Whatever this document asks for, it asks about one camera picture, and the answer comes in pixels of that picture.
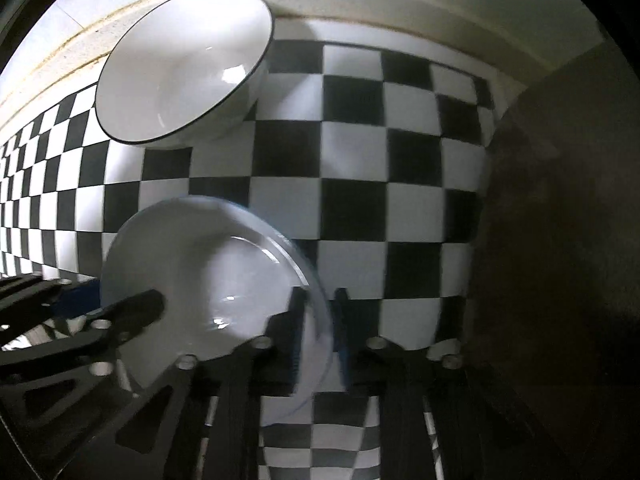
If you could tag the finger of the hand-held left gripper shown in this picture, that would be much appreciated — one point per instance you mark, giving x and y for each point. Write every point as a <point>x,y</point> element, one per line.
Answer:
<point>75,300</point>
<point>135,307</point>

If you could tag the brown rice cooker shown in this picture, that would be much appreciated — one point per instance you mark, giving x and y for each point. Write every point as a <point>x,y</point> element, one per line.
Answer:
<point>555,210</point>

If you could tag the black white checkered cloth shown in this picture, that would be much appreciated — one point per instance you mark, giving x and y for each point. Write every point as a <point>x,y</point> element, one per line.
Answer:
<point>360,160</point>

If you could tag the white bowl with black rim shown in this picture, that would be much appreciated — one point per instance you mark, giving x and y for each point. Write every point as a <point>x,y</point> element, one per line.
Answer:
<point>185,65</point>

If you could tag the white bowl with blue rim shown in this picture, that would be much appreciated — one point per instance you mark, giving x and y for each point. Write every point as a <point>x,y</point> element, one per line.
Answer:
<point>220,270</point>

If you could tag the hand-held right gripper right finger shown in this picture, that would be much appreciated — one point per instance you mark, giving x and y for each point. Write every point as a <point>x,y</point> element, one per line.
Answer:
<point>343,340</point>

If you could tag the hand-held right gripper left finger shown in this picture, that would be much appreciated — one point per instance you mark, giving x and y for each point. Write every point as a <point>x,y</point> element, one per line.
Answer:
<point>295,345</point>

